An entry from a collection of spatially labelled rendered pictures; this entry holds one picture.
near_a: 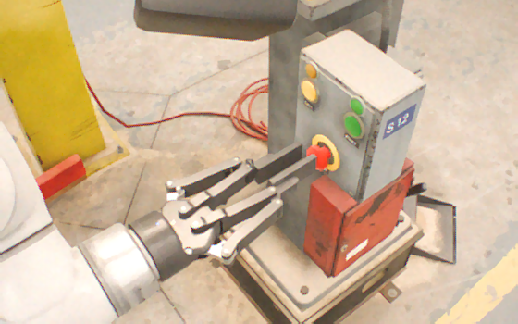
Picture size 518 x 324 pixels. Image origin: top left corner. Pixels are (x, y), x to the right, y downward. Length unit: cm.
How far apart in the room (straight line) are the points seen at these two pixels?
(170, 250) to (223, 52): 209
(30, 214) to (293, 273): 102
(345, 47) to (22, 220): 48
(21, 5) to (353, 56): 120
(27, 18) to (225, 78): 106
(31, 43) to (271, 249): 100
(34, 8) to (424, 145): 157
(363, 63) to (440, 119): 165
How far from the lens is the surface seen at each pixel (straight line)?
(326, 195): 119
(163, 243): 55
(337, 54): 74
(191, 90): 239
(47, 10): 175
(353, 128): 70
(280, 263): 146
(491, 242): 202
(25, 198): 52
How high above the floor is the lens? 156
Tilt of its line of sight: 49 degrees down
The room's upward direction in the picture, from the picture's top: straight up
